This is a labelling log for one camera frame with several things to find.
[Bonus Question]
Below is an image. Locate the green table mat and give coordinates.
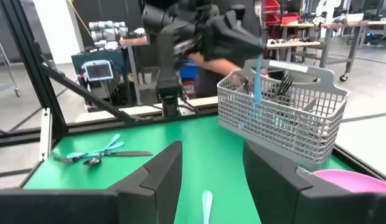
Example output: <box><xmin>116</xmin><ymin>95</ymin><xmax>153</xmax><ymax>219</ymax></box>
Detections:
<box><xmin>23</xmin><ymin>114</ymin><xmax>355</xmax><ymax>224</ymax></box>

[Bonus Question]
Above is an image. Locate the pink plate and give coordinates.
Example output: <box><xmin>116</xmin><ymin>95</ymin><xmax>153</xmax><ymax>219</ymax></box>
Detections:
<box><xmin>313</xmin><ymin>169</ymin><xmax>386</xmax><ymax>194</ymax></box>

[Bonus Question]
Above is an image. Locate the white robot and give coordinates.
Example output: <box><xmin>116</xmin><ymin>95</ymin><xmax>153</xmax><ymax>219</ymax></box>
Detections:
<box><xmin>316</xmin><ymin>0</ymin><xmax>343</xmax><ymax>22</ymax></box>

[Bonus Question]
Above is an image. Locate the yellow cable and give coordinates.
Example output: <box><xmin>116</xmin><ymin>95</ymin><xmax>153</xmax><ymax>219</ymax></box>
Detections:
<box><xmin>67</xmin><ymin>0</ymin><xmax>94</xmax><ymax>38</ymax></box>

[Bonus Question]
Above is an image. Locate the person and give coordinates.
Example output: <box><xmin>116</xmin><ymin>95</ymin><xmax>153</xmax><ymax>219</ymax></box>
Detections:
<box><xmin>187</xmin><ymin>51</ymin><xmax>243</xmax><ymax>99</ymax></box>

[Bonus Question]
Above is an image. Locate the blue-framed screen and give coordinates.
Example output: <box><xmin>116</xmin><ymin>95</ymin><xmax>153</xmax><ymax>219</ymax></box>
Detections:
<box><xmin>80</xmin><ymin>59</ymin><xmax>115</xmax><ymax>82</ymax></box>

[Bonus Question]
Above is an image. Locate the dark blue cart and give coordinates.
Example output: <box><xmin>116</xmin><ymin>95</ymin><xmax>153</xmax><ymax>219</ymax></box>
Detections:
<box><xmin>70</xmin><ymin>48</ymin><xmax>131</xmax><ymax>111</ymax></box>

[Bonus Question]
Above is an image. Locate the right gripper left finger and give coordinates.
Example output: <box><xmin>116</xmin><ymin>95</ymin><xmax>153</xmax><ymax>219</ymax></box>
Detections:
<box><xmin>0</xmin><ymin>141</ymin><xmax>183</xmax><ymax>224</ymax></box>

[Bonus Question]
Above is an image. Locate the white bracket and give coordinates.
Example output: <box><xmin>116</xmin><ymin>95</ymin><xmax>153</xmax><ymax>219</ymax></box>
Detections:
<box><xmin>39</xmin><ymin>107</ymin><xmax>54</xmax><ymax>162</ymax></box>

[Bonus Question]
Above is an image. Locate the red storage bin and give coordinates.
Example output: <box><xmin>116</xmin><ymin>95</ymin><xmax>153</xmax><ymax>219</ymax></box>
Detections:
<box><xmin>280</xmin><ymin>12</ymin><xmax>301</xmax><ymax>26</ymax></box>
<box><xmin>263</xmin><ymin>0</ymin><xmax>281</xmax><ymax>13</ymax></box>

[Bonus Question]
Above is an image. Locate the blue bin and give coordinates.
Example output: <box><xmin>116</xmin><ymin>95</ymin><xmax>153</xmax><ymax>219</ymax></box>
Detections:
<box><xmin>180</xmin><ymin>60</ymin><xmax>199</xmax><ymax>80</ymax></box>

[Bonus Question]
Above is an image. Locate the wooden workbench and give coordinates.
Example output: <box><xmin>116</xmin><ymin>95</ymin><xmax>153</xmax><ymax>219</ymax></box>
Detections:
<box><xmin>280</xmin><ymin>19</ymin><xmax>386</xmax><ymax>82</ymax></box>
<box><xmin>118</xmin><ymin>35</ymin><xmax>150</xmax><ymax>106</ymax></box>
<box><xmin>265</xmin><ymin>39</ymin><xmax>324</xmax><ymax>63</ymax></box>

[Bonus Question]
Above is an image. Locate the grey wire cutlery basket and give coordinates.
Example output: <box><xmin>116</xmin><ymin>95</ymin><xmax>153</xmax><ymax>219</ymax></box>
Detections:
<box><xmin>217</xmin><ymin>58</ymin><xmax>349</xmax><ymax>170</ymax></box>

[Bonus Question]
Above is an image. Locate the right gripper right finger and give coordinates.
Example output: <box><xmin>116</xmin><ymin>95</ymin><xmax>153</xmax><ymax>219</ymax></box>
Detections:
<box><xmin>242</xmin><ymin>141</ymin><xmax>386</xmax><ymax>224</ymax></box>

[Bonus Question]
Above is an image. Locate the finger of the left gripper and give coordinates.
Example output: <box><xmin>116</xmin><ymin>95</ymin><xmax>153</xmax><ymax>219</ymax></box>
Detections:
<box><xmin>229</xmin><ymin>3</ymin><xmax>248</xmax><ymax>23</ymax></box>
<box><xmin>208</xmin><ymin>14</ymin><xmax>265</xmax><ymax>63</ymax></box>

